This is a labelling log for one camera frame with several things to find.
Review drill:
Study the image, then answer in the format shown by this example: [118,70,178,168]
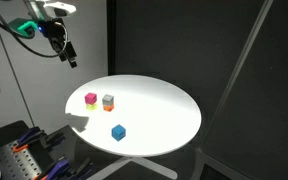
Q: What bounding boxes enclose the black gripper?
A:
[42,19,77,68]

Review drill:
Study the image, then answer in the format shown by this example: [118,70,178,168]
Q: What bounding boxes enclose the gray block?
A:
[102,94,114,105]

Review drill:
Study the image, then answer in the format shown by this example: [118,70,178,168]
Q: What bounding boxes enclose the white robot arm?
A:
[23,0,77,68]

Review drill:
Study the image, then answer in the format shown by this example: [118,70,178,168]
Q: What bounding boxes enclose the pink block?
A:
[84,93,97,105]

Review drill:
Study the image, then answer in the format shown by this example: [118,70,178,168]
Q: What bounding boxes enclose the yellow-green block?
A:
[86,103,98,111]

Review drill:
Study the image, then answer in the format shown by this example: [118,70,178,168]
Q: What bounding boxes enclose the orange block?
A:
[103,103,114,112]

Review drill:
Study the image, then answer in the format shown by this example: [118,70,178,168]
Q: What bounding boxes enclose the blue block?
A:
[111,124,126,141]

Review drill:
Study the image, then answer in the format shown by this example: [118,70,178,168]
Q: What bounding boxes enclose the round white table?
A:
[64,74,203,180]

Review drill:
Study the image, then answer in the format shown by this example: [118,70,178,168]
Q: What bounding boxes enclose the purple clamp upper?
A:
[13,127,46,153]

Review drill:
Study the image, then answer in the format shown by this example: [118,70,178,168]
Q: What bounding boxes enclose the purple clamp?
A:
[13,127,46,153]
[33,159,69,180]

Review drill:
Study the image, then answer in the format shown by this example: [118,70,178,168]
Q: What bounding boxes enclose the purple clamp lower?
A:
[33,159,69,180]

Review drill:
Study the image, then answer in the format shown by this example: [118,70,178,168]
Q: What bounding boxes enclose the perforated metal board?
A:
[0,140,49,180]

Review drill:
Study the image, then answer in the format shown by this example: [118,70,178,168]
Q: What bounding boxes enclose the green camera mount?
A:
[8,18,38,38]

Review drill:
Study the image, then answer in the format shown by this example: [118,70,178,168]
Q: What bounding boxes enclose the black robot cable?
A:
[0,0,68,59]

